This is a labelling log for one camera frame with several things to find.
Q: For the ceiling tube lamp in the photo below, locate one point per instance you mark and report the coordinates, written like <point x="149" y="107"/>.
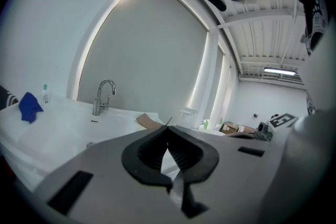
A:
<point x="281" y="70"/>

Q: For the blue cloth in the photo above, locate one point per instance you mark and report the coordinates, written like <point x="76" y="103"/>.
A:
<point x="30" y="107"/>

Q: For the olive pump bottle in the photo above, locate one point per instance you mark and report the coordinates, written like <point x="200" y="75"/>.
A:
<point x="220" y="121"/>

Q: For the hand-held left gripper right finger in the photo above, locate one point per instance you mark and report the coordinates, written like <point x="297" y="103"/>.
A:
<point x="236" y="173"/>

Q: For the cardboard box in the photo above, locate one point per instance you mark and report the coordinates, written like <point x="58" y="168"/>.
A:
<point x="229" y="128"/>
<point x="246" y="130"/>

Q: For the small clear green-capped bottle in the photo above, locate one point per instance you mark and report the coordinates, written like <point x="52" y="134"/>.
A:
<point x="46" y="97"/>

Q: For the white vanity cabinet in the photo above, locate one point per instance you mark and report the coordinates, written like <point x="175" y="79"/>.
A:
<point x="65" y="133"/>

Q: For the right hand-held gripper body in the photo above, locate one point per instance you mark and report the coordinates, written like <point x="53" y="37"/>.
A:
<point x="283" y="119"/>

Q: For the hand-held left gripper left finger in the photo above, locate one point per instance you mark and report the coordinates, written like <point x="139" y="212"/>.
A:
<point x="105" y="178"/>

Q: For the narrow grey roller blind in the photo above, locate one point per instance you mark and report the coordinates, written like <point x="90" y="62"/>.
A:
<point x="216" y="81"/>

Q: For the large grey roller blind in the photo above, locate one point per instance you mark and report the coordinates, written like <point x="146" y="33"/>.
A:
<point x="144" y="47"/>

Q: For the brown cardboard piece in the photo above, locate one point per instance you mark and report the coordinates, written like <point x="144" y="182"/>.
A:
<point x="148" y="121"/>

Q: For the person's black printed shirt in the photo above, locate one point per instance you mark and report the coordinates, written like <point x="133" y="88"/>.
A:
<point x="315" y="8"/>

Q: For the chrome faucet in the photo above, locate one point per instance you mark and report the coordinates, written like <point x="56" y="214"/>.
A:
<point x="101" y="97"/>

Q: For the chrome sink drain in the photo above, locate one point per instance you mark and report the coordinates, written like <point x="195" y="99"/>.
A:
<point x="91" y="144"/>

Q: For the green bottle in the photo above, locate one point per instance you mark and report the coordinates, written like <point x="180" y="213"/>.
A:
<point x="205" y="124"/>

